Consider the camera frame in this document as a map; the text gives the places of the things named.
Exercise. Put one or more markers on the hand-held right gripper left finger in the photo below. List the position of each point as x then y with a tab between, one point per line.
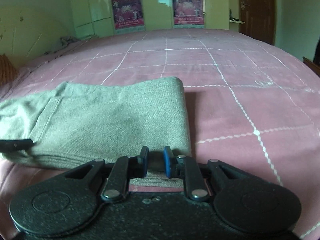
143	161

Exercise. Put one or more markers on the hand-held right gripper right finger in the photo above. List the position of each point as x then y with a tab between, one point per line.
167	162

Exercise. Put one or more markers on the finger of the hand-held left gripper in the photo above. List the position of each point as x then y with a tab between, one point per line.
17	145

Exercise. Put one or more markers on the grey-green pants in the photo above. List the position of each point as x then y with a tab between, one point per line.
112	120

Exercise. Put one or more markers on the orange patterned pillow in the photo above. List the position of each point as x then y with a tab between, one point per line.
7	70

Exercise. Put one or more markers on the lavender quilt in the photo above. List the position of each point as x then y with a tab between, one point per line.
42	55

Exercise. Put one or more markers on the pink checked bed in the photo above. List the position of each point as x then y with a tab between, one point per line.
225	85

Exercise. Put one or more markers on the cream wooden headboard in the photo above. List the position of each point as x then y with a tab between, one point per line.
32	35

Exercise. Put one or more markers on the cream wardrobe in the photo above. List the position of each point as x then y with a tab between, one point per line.
155	5

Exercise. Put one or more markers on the small dark item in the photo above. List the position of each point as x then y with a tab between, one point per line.
233	18

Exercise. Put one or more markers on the cream corner shelf unit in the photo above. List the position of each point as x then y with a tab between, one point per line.
235	5

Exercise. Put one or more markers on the wooden chair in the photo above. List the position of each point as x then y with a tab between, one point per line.
311	66

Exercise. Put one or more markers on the brown wooden door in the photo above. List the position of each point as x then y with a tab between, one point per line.
257	10

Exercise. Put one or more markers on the dark garment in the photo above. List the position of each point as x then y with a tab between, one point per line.
317	55

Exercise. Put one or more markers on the pink wall poster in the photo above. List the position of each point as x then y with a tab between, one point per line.
128	11
188	7

